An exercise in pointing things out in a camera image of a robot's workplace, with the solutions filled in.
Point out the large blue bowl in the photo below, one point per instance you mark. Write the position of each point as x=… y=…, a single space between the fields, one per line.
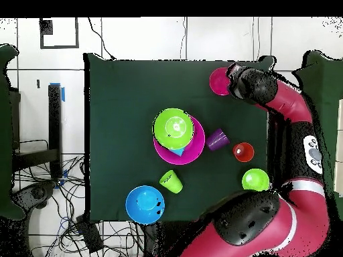
x=145 y=204

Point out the small green bowl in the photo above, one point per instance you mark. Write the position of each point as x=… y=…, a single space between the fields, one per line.
x=254 y=180

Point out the green cup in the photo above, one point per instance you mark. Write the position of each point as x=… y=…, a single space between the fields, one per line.
x=171 y=182

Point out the blue cup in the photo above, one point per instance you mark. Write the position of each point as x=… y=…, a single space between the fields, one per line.
x=178 y=151

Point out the orange red cup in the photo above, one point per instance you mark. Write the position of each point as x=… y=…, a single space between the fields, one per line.
x=243 y=152

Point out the small magenta bowl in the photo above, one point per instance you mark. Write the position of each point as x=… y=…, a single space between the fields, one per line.
x=219 y=83

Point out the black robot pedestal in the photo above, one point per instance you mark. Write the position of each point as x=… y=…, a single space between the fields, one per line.
x=166 y=241

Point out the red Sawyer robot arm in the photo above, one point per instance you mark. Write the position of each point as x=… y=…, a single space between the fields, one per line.
x=289 y=101

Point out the black power strip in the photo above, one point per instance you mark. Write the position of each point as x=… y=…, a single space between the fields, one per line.
x=89 y=235

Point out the black metal stand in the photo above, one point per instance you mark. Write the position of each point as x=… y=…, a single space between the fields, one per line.
x=55 y=128

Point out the blue tape strip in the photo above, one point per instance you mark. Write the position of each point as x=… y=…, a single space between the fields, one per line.
x=63 y=94

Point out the stack of white boxes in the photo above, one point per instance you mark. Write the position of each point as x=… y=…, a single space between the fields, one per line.
x=340 y=112

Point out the green cloth side table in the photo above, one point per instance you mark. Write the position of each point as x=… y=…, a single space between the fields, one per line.
x=5 y=133
x=329 y=88

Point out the large green bowl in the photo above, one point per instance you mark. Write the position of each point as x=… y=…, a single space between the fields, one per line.
x=171 y=133

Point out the black box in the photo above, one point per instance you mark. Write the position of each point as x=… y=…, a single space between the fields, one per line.
x=14 y=120

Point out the purple cup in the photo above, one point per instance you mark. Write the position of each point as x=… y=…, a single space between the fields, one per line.
x=217 y=139

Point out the large pink bowl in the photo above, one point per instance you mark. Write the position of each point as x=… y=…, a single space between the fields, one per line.
x=197 y=150

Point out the dark green tablecloth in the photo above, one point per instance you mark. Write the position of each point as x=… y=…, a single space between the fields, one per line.
x=134 y=85

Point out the grey chair base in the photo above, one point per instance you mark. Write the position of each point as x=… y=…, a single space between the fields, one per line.
x=37 y=192

